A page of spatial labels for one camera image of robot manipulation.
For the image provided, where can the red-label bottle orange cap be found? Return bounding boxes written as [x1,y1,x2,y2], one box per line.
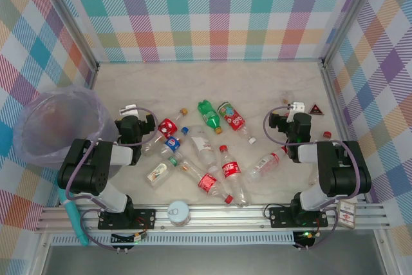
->
[141,108,189,156]

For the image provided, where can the Pepsi bottle blue cap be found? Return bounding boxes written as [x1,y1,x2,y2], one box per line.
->
[160,126,190,160]

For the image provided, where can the translucent purple bin liner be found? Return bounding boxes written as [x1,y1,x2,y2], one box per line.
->
[12,86,120,169]

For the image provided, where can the water bottle red-white label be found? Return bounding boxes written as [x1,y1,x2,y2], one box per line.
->
[244,146,289,184]

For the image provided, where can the white-label bottle green cap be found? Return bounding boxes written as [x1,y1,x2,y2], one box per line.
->
[146,156,180,189]

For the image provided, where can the Qoo bottle white cap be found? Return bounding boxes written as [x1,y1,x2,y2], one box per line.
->
[217,101,258,146]

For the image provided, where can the clear bottle white-red label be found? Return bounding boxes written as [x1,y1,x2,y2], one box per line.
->
[189,125,220,175]

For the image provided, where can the green Sprite bottle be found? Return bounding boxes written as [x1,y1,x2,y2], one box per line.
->
[196,100,224,136]

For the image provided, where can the Coca-Cola bottle red cap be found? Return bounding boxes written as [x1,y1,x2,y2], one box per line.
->
[218,144,252,207]

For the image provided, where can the red-label bottle red cap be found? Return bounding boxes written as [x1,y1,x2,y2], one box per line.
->
[178,157,234,205]

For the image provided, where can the red triangular warning sign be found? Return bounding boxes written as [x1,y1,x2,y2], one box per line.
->
[309,102,325,117]

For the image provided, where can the silver tin can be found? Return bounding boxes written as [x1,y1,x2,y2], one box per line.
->
[166,200,191,227]

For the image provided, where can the teal plastic tube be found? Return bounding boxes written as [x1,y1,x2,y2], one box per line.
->
[57,173,89,247]

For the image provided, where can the small controller board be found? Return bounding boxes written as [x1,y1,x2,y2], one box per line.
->
[292,230,323,250]
[111,232,149,253]

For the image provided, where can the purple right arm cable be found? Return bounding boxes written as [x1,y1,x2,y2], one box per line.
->
[263,104,363,251]

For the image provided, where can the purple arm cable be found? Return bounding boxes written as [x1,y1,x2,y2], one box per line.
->
[66,106,159,252]
[263,104,363,251]

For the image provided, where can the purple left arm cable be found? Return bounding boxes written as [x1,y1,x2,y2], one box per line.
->
[66,106,159,252]

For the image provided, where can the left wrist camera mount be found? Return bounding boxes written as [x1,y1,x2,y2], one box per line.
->
[119,104,140,117]

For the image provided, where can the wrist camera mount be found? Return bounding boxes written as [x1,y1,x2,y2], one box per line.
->
[288,102,306,121]
[119,104,140,117]

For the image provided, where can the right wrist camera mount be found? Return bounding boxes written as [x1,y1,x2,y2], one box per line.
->
[288,102,306,121]

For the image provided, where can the aluminium side rail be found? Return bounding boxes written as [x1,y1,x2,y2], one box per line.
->
[321,62,376,204]
[84,65,99,92]

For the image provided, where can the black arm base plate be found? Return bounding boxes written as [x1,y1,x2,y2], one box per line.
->
[268,205,329,228]
[97,207,157,231]

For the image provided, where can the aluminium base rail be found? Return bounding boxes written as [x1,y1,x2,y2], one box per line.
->
[35,204,387,232]

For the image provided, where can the aluminium frame post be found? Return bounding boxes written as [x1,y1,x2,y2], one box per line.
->
[38,0,99,78]
[321,0,386,66]

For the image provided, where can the white slotted cable duct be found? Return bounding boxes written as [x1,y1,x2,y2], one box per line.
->
[51,231,295,246]

